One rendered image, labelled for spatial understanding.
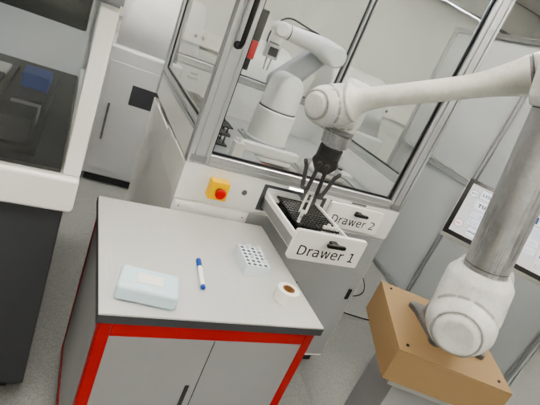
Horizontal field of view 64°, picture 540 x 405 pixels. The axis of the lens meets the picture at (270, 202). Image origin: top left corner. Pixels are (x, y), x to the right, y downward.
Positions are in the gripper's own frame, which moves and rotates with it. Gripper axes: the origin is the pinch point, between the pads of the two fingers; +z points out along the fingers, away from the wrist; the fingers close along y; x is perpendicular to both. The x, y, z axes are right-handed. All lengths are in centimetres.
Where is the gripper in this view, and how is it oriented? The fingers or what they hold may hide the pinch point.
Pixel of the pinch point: (306, 202)
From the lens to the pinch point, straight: 140.6
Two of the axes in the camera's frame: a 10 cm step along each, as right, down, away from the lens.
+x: -2.4, 2.7, -9.3
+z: -3.6, 8.6, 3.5
